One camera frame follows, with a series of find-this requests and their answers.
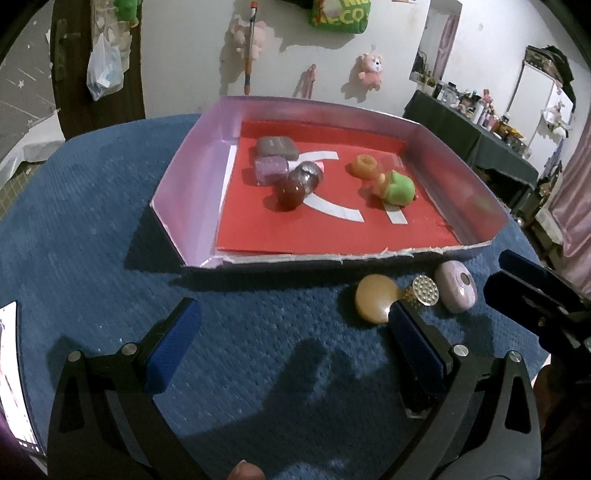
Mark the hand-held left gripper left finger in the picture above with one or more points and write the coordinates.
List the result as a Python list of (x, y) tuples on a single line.
[(173, 341)]

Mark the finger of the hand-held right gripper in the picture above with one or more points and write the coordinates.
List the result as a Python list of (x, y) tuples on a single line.
[(524, 266), (508, 293)]

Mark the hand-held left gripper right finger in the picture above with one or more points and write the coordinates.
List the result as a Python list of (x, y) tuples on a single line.
[(415, 344)]

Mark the orange round compact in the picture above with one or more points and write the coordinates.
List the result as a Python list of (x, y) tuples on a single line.
[(375, 297)]

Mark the green plush toy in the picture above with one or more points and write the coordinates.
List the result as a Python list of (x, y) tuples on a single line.
[(127, 10), (397, 188)]

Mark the pink cardboard box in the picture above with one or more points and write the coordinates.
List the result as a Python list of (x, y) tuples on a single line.
[(194, 184)]

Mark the dark red ball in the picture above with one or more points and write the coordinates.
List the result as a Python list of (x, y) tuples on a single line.
[(291, 194)]

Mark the person's left hand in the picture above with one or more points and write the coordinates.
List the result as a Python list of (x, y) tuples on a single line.
[(247, 471)]

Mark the purple oval device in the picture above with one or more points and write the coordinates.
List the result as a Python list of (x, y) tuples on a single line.
[(456, 286)]

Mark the gold studded disc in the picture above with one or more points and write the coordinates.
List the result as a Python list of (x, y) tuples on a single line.
[(425, 290)]

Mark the pink curtain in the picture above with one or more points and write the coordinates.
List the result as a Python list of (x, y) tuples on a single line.
[(577, 198)]

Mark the dark green covered table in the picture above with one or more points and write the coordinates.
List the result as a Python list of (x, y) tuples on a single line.
[(471, 138)]

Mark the red cardboard insert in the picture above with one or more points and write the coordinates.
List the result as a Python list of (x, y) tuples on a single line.
[(332, 230)]

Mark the white hanging plush toy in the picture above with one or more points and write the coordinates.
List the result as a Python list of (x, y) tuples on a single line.
[(556, 117)]

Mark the white screen phone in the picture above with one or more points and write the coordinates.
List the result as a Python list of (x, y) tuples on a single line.
[(9, 369)]

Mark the row of bottles and toys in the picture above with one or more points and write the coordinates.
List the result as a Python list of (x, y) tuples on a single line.
[(475, 104)]

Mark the white tall cabinet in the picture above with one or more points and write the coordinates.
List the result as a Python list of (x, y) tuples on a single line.
[(538, 97)]

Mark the black bag on cabinet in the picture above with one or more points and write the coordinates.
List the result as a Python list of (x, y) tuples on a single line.
[(551, 60)]

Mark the grey rounded case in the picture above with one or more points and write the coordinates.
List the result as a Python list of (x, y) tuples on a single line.
[(277, 146)]

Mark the white paper sheet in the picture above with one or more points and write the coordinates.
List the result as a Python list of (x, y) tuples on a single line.
[(32, 147)]

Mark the pink antlered plush toy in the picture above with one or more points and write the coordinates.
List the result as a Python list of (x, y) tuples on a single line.
[(371, 69)]

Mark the dark brown door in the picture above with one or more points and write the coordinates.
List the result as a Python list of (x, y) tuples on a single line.
[(74, 106)]

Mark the clear plastic bag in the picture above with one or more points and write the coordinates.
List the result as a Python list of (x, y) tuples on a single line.
[(104, 71)]

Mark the pink hanger stick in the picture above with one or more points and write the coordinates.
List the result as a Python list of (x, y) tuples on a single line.
[(307, 81)]

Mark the grey star patterned sheet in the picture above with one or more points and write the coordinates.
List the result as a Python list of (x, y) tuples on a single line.
[(23, 78)]

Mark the green printed bag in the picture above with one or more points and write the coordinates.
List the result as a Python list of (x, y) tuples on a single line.
[(339, 17)]

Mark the pink pig plush toy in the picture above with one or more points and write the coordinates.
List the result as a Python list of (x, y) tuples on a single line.
[(238, 33)]

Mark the green hanging plush toy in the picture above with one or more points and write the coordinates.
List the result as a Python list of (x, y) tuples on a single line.
[(127, 10)]

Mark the white door frame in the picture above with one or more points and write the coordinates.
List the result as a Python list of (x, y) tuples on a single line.
[(438, 50)]

